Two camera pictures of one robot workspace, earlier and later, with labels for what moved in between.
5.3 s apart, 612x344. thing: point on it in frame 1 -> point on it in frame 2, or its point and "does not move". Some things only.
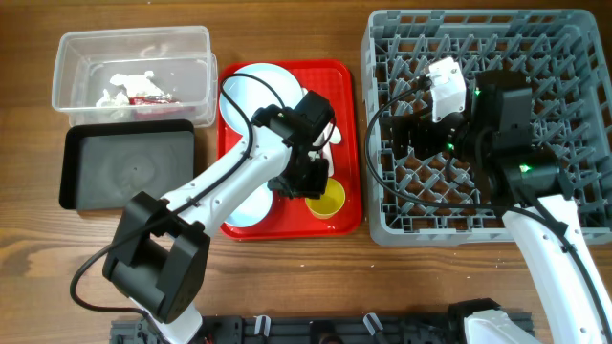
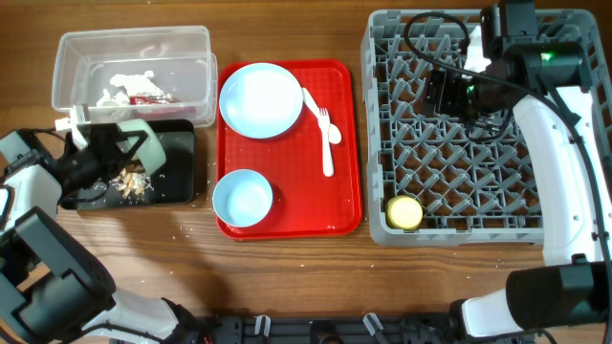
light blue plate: x=251 y=96 does not move
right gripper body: x=449 y=136 -> x=456 y=97
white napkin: x=135 y=85 does not move
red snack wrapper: x=139 y=100 does not move
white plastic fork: x=326 y=150 does not move
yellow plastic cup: x=330 y=203 -> x=404 y=212
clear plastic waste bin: x=137 y=74 does not move
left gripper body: x=307 y=177 -> x=84 y=167
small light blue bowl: x=252 y=209 does not move
